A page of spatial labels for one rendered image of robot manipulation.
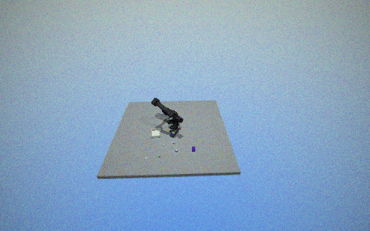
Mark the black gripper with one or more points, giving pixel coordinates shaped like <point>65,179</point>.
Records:
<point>175,125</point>

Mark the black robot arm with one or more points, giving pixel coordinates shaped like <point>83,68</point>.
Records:
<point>166,111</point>

